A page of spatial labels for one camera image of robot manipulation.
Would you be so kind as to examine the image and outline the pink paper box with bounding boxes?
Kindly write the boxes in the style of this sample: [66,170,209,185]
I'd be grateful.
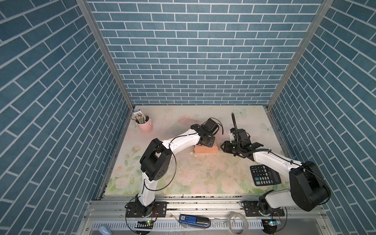
[194,140,218,154]

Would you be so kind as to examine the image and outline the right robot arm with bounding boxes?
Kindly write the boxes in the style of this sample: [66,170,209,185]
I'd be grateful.
[221,127,331,215]

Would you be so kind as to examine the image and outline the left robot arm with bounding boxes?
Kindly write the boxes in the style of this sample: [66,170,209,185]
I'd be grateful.
[135,117,223,216]

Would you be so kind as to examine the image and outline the black calculator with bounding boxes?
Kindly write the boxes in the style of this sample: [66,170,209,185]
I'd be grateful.
[250,164,282,187]

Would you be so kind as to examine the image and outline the pink pen cup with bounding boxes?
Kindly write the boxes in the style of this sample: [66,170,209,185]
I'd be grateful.
[136,116,153,134]

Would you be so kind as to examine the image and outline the blue handheld device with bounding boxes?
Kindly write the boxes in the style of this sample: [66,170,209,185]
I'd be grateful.
[178,214,211,229]

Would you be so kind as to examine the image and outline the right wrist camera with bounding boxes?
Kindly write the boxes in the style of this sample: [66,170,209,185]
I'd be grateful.
[229,131,237,142]

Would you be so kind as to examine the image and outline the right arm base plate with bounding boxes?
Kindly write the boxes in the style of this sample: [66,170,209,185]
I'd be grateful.
[240,200,285,217]

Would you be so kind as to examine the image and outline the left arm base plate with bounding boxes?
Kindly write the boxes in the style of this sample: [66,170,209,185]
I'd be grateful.
[125,201,167,218]

